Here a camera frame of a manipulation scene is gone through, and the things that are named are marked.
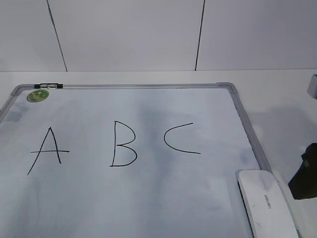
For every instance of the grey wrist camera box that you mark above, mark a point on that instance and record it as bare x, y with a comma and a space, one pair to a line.
312, 88

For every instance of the white board with grey frame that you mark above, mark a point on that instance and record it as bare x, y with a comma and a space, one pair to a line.
126, 161

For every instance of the white board eraser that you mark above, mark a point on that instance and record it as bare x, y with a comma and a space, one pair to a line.
267, 210

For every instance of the black silver hanging clip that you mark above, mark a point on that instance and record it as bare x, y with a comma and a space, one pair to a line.
48, 86

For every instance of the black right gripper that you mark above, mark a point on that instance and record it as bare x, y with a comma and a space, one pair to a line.
303, 184

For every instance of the round green sticker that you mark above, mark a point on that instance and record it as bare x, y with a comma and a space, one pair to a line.
37, 96

